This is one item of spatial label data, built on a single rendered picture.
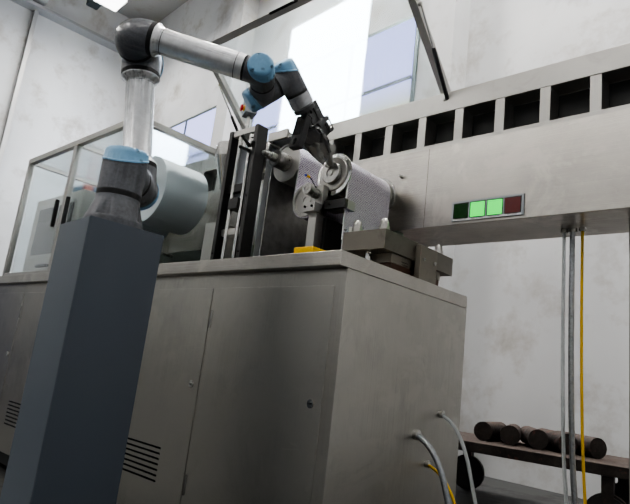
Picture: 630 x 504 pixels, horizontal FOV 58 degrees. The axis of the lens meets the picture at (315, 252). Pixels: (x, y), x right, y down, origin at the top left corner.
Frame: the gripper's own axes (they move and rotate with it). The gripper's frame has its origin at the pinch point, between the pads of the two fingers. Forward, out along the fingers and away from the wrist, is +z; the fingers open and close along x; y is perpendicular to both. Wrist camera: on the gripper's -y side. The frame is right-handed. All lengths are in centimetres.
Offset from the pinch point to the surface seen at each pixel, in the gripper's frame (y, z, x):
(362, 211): -1.5, 18.5, -6.5
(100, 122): 460, 11, 870
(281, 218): -0.9, 17.2, 31.9
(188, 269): -47, 6, 32
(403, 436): -57, 59, -32
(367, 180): 7.8, 12.0, -6.5
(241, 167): -1.4, -6.4, 37.1
